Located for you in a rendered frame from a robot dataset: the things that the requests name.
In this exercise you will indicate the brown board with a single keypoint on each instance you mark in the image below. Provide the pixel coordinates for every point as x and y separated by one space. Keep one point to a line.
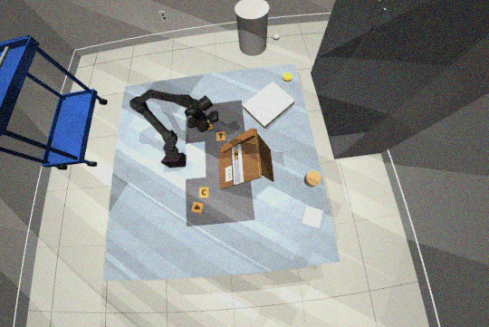
254 159

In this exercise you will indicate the beige rectangular block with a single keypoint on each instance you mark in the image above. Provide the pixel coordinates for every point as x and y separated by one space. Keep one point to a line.
268 104

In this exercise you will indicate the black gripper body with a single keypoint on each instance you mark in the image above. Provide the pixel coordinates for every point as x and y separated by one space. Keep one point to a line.
212 116

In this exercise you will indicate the grey cylindrical container with tan lid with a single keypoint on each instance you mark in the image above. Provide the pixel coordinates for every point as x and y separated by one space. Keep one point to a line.
312 178

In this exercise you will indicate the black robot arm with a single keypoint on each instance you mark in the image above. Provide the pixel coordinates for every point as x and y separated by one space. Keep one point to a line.
169 136

